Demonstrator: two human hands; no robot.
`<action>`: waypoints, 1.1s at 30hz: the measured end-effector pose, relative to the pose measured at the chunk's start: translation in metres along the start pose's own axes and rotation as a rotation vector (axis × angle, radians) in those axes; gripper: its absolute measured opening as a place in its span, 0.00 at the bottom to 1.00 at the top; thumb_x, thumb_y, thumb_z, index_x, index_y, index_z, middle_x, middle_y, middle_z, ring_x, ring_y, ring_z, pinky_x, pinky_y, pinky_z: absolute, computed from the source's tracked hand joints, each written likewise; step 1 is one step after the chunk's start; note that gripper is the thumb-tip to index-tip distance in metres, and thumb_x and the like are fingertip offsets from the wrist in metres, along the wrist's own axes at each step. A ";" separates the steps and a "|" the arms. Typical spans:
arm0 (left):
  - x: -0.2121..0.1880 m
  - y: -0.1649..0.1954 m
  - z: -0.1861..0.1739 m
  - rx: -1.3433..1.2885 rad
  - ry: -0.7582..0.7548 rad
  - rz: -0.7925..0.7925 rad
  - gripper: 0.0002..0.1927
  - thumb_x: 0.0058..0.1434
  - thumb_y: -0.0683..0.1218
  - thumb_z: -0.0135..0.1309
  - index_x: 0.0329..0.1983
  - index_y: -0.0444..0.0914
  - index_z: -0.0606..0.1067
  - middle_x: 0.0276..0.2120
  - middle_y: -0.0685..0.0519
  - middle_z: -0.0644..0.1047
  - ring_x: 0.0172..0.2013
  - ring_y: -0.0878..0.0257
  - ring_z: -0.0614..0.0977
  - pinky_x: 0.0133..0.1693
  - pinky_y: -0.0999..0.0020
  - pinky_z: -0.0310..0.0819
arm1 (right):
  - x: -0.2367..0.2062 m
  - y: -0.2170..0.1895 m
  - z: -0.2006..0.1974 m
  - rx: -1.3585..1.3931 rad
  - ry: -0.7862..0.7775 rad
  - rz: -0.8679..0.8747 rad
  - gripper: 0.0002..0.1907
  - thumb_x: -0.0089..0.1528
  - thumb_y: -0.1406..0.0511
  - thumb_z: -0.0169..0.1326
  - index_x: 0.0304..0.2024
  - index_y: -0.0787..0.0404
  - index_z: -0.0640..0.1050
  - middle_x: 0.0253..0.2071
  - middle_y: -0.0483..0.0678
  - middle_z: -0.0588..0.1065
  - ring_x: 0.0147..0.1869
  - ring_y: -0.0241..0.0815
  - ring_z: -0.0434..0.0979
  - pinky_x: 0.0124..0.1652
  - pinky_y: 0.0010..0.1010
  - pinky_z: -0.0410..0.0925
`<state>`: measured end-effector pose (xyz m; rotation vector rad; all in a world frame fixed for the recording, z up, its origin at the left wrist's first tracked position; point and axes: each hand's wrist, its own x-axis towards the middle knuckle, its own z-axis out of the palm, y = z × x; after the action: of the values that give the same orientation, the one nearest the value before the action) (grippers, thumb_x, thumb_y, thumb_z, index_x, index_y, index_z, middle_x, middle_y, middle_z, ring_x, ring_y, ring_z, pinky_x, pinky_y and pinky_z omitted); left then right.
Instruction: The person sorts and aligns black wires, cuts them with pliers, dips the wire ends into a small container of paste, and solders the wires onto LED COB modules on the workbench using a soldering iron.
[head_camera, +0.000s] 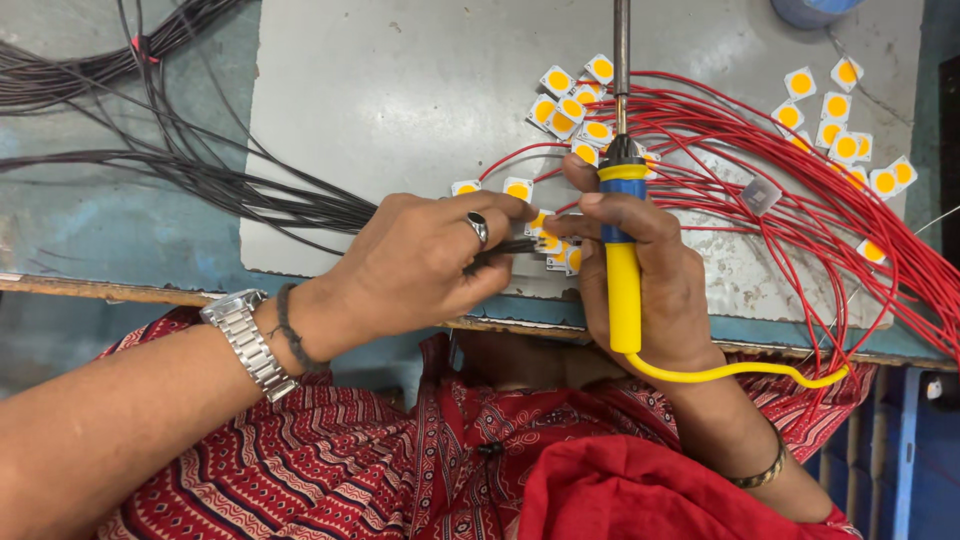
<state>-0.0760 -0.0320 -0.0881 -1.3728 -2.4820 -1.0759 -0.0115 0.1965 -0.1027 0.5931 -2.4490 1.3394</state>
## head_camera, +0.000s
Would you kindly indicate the blue round container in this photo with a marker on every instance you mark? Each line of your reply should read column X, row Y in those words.
column 814, row 10

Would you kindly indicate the grey square chip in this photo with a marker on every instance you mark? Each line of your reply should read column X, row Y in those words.
column 760, row 196

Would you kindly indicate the grey metal work plate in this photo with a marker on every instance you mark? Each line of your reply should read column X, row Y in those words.
column 390, row 112

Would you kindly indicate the pile of yellow LED chips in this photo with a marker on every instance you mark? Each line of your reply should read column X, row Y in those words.
column 836, row 135
column 570, row 109

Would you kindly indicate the person's right hand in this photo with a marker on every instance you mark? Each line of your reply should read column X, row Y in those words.
column 675, row 300

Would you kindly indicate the silver metal wristwatch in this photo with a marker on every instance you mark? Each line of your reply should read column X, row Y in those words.
column 251, row 352

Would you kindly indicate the black thread wristband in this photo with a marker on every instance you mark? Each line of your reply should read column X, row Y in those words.
column 289, row 334

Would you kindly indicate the square yellow LED chip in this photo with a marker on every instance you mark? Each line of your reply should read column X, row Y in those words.
column 574, row 260
column 871, row 251
column 556, row 261
column 550, row 244
column 538, row 220
column 466, row 188
column 518, row 189

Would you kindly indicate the dark gold bangle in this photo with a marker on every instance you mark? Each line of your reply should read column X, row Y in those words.
column 765, row 471

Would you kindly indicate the red patterned garment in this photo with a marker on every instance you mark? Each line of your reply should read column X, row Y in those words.
column 337, row 465

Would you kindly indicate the blue crate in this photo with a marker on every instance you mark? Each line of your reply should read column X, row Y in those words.
column 930, row 465

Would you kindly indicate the yellow blue soldering iron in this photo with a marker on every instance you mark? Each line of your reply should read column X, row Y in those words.
column 624, row 300

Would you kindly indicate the plain red cloth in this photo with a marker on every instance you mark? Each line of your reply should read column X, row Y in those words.
column 637, row 495

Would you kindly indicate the person's left hand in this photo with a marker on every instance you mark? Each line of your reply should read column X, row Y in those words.
column 397, row 270

